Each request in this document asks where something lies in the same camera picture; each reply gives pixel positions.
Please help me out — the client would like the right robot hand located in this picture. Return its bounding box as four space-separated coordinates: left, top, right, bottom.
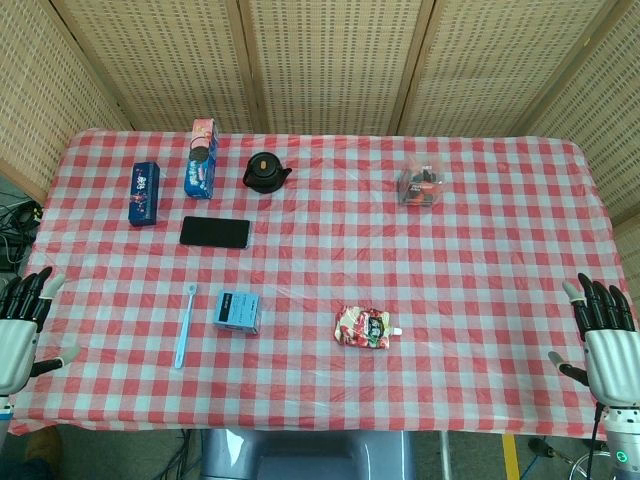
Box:
547 272 640 406

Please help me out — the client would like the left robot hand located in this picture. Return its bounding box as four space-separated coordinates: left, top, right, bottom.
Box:
0 266 81 396

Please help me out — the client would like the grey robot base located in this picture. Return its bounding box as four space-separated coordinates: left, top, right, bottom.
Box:
199 428 414 480

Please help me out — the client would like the dark blue rectangular box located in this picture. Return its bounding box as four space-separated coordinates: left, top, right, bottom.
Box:
127 160 161 228

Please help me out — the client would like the small light blue box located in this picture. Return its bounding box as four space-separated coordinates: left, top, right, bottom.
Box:
213 290 263 336

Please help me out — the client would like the blue pink cookie box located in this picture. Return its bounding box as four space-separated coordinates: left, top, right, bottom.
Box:
184 117 221 200

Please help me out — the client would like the light blue toothbrush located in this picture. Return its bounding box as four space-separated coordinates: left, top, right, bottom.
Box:
173 282 198 370

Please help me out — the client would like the metal table leg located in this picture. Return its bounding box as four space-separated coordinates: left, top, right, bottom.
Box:
437 432 453 480

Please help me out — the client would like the black smartphone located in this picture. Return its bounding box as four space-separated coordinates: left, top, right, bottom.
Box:
179 215 252 250

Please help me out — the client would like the red strawberry spout pouch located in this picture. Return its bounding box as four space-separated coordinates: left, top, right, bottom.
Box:
333 303 404 354

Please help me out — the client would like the clear plastic snack bag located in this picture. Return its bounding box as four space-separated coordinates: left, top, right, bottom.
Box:
397 153 445 207

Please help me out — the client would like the red white checkered tablecloth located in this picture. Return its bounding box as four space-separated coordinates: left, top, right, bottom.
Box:
8 128 640 443

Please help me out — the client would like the black teapot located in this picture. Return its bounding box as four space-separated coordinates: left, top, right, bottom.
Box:
242 152 293 195

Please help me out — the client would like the woven bamboo folding screen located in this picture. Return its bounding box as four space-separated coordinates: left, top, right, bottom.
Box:
0 0 640 261

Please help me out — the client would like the black cables bundle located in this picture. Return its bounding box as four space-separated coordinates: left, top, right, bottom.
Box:
0 199 44 274

